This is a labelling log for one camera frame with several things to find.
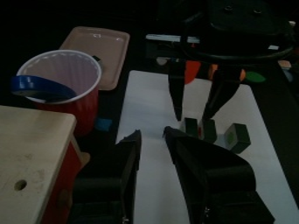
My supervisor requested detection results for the orange toy piece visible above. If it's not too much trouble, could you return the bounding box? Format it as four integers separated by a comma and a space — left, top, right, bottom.
206, 63, 248, 83

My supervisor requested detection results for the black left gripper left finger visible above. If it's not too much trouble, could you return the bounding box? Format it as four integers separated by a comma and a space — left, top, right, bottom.
69, 129, 142, 224

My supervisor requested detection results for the small white round object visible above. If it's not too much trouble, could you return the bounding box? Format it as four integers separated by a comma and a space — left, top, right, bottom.
154, 56, 170, 67

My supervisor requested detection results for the green toy sushi piece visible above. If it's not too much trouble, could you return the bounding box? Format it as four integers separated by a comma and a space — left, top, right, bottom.
197, 117, 218, 144
222, 122, 252, 155
181, 117, 200, 138

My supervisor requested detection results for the red-orange toy piece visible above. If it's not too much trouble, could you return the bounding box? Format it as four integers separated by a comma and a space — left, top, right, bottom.
182, 59, 202, 86

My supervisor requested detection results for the white flat strip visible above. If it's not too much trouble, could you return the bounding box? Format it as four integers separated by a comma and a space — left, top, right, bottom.
144, 33, 201, 45

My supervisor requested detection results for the red plastic cup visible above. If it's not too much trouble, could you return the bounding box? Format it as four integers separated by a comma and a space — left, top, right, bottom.
14, 49, 104, 138

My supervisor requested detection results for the wooden box with red side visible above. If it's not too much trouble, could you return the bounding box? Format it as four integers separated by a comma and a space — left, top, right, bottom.
0, 104, 90, 224

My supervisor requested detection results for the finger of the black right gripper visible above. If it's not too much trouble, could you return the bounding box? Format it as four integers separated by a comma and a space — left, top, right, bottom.
200, 65, 242, 121
166, 57, 189, 123

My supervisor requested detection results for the pink plastic tray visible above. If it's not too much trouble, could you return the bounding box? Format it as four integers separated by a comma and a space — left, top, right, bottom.
58, 25, 130, 92

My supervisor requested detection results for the white cutting board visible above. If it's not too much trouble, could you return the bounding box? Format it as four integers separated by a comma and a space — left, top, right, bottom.
114, 69, 299, 224

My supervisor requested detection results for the green round toy piece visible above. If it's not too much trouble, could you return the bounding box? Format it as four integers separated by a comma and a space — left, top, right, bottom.
244, 71, 266, 84

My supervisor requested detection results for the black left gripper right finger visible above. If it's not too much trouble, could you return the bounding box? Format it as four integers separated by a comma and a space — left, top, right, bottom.
162, 125, 276, 224

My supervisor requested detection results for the pale pink toy piece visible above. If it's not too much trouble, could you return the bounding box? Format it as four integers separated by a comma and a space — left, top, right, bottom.
276, 59, 293, 71

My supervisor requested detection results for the blue tape roll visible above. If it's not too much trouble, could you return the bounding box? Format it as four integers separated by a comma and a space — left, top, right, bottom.
9, 74, 78, 103

